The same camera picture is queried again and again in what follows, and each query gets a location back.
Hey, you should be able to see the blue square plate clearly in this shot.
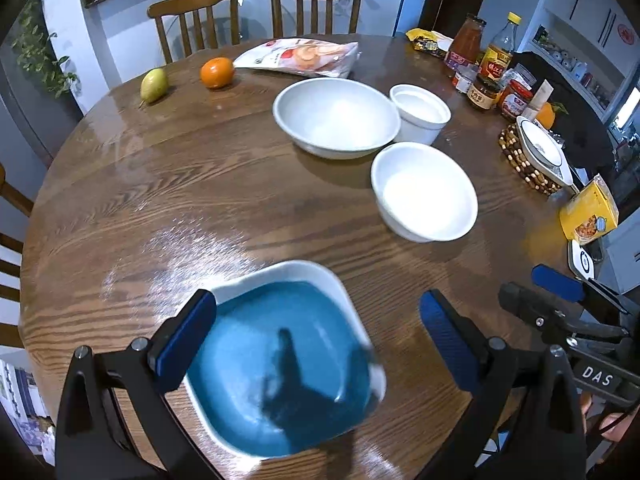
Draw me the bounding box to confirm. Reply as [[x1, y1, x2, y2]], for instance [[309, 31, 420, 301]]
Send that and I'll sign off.
[[184, 260, 386, 460]]

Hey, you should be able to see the medium white bowl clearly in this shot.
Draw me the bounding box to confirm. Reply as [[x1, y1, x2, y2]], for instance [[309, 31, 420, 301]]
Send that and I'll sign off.
[[370, 142, 478, 244]]

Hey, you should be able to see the white ramekin cup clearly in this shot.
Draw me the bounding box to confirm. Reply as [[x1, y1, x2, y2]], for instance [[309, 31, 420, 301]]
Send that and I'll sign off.
[[390, 84, 451, 145]]

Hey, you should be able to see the large white bowl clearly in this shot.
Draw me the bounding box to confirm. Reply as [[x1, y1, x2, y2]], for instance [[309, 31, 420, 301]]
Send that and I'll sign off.
[[272, 78, 401, 160]]

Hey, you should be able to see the white round-button device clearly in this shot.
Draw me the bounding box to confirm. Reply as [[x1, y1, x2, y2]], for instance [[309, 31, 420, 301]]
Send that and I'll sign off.
[[567, 240, 594, 282]]

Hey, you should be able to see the yellow nut box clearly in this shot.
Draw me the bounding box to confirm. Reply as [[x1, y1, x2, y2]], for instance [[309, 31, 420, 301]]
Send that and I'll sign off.
[[559, 174, 620, 246]]

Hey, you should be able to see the side wooden chair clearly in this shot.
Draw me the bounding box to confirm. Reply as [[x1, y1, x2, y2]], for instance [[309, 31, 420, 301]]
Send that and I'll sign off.
[[0, 166, 34, 349]]

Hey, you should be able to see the blue patterned square dish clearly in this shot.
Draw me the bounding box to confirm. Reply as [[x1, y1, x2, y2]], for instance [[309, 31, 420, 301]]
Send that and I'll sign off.
[[515, 116, 577, 191]]

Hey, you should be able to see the white oval plate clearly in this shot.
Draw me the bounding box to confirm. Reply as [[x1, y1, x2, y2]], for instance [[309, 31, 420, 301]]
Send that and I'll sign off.
[[518, 118, 563, 168]]

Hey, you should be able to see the black jacket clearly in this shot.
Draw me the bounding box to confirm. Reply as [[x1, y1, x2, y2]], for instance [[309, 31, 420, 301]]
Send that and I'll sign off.
[[510, 51, 615, 185]]

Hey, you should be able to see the beaded wooden trivet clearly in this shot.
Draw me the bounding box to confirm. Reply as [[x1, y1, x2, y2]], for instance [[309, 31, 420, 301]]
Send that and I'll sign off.
[[497, 124, 561, 195]]

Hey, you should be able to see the orange fruit with leaf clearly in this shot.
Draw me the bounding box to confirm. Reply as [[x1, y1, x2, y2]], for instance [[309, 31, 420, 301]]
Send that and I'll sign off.
[[536, 102, 568, 130]]

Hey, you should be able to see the red lid chili jar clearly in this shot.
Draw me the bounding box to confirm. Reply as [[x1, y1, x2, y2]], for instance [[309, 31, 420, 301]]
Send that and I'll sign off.
[[497, 79, 533, 119]]

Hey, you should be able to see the white tube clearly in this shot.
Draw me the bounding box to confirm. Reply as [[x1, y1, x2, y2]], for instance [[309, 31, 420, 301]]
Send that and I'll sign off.
[[528, 79, 553, 113]]

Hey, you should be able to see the dark lid sauce jar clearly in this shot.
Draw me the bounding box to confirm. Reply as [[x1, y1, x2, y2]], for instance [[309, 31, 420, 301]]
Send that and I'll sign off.
[[466, 74, 500, 110]]

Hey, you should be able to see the small white jar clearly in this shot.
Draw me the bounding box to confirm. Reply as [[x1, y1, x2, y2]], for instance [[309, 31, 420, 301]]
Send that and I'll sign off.
[[451, 65, 480, 94]]

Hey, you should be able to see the vinegar bottle yellow cap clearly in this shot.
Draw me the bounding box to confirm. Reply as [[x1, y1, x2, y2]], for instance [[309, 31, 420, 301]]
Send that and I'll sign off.
[[480, 12, 521, 81]]

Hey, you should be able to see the red sauce bottle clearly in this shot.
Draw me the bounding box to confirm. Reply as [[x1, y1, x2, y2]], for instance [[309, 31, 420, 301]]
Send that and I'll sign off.
[[444, 14, 486, 76]]

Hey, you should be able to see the green pear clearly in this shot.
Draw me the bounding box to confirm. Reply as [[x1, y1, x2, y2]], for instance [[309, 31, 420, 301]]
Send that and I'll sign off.
[[140, 68, 169, 104]]

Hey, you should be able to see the yellow snack packet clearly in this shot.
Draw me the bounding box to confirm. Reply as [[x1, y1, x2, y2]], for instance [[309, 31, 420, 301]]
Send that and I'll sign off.
[[405, 28, 452, 58]]

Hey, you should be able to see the orange tangerine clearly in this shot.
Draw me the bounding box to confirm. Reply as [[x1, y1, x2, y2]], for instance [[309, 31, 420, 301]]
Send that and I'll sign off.
[[200, 56, 234, 90]]

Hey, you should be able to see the white snack bag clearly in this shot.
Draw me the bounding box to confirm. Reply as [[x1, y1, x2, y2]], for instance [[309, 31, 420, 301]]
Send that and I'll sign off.
[[233, 38, 360, 78]]

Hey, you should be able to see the hanging green plant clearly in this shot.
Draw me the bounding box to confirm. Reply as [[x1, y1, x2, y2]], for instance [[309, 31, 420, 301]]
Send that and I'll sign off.
[[10, 0, 79, 99]]

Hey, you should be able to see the left wooden chair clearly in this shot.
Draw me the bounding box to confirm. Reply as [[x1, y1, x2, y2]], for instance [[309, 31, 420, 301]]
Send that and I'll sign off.
[[146, 0, 241, 64]]

